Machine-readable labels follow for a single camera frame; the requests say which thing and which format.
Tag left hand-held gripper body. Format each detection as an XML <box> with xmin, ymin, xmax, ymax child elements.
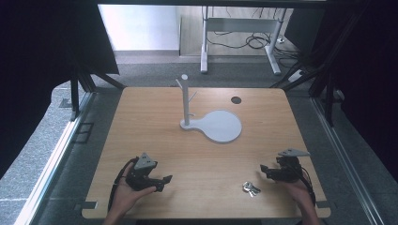
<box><xmin>126</xmin><ymin>152</ymin><xmax>164</xmax><ymax>192</ymax></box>

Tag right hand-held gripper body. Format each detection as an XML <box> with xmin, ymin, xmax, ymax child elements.
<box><xmin>270</xmin><ymin>147</ymin><xmax>312</xmax><ymax>184</ymax></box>

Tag person's right hand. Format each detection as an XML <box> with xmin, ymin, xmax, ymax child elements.
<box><xmin>281</xmin><ymin>178</ymin><xmax>316</xmax><ymax>217</ymax></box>

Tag person's left hand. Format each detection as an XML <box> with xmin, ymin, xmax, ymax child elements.
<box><xmin>110</xmin><ymin>178</ymin><xmax>158</xmax><ymax>219</ymax></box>

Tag silver bunch of keys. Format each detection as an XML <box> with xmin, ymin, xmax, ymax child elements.
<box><xmin>241</xmin><ymin>181</ymin><xmax>262</xmax><ymax>199</ymax></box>

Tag white key stand with tray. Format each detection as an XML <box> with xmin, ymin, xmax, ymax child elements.
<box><xmin>175</xmin><ymin>73</ymin><xmax>243</xmax><ymax>144</ymax></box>

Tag black metal stand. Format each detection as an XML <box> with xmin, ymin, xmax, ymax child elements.
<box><xmin>270</xmin><ymin>6</ymin><xmax>370</xmax><ymax>128</ymax></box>
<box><xmin>69</xmin><ymin>62</ymin><xmax>127</xmax><ymax>122</ymax></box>

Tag black curtain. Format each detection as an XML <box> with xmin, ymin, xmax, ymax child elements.
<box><xmin>283</xmin><ymin>0</ymin><xmax>398</xmax><ymax>176</ymax></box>
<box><xmin>0</xmin><ymin>0</ymin><xmax>120</xmax><ymax>180</ymax></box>

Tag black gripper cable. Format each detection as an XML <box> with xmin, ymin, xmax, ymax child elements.
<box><xmin>107</xmin><ymin>157</ymin><xmax>139</xmax><ymax>212</ymax></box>
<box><xmin>293</xmin><ymin>164</ymin><xmax>317</xmax><ymax>205</ymax></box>

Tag aluminium floor rail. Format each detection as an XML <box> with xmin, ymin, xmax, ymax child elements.
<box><xmin>13</xmin><ymin>91</ymin><xmax>97</xmax><ymax>225</ymax></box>
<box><xmin>310</xmin><ymin>96</ymin><xmax>378</xmax><ymax>225</ymax></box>

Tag black floor cables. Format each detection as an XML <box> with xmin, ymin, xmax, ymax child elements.
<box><xmin>207</xmin><ymin>7</ymin><xmax>303</xmax><ymax>68</ymax></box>

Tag white desk frame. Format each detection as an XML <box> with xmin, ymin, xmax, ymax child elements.
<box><xmin>200</xmin><ymin>5</ymin><xmax>288</xmax><ymax>76</ymax></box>

